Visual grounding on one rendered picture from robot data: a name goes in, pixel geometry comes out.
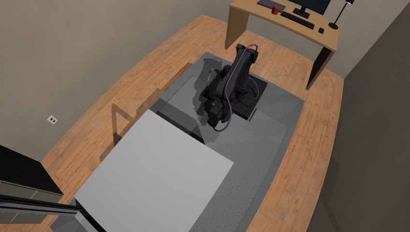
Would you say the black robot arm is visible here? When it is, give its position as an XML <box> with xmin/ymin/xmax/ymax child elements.
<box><xmin>207</xmin><ymin>44</ymin><xmax>258</xmax><ymax>127</ymax></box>

